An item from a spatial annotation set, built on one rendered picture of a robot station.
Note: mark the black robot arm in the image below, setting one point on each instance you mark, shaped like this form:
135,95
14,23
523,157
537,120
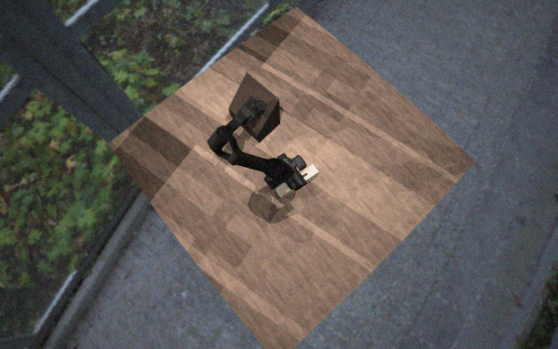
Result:
280,168

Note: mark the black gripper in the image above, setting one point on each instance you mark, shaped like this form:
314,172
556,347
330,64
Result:
299,162

